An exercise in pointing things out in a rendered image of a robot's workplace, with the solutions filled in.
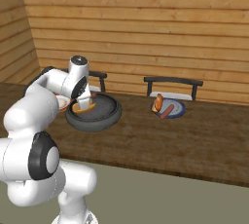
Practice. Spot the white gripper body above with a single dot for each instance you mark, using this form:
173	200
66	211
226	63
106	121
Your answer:
84	98

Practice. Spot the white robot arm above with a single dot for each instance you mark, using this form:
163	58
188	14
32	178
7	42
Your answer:
29	127

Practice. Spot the brown sausage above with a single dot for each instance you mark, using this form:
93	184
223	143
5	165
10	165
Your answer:
93	94
167	111

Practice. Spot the orange bun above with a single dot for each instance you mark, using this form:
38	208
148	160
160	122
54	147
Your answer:
91	107
158	102

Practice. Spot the white plate with red rim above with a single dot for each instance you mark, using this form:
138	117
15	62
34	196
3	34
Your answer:
64	103

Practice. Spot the dark grey bowl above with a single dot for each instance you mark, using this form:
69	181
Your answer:
97	117

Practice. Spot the blue plate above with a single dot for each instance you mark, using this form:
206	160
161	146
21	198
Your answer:
177	108

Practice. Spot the black chair with white seat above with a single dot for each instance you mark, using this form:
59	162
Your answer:
173	81
98	75

